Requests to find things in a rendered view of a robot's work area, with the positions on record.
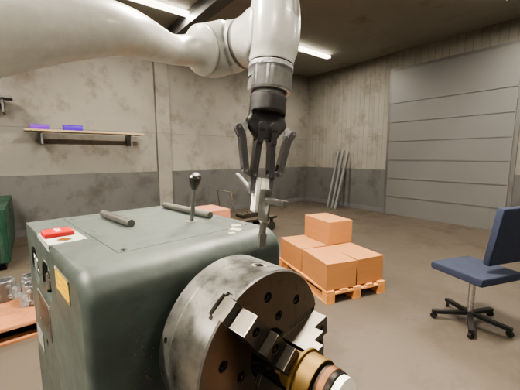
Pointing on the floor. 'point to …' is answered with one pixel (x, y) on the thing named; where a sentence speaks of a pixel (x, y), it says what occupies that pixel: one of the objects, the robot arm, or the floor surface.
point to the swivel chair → (486, 268)
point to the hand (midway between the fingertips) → (259, 195)
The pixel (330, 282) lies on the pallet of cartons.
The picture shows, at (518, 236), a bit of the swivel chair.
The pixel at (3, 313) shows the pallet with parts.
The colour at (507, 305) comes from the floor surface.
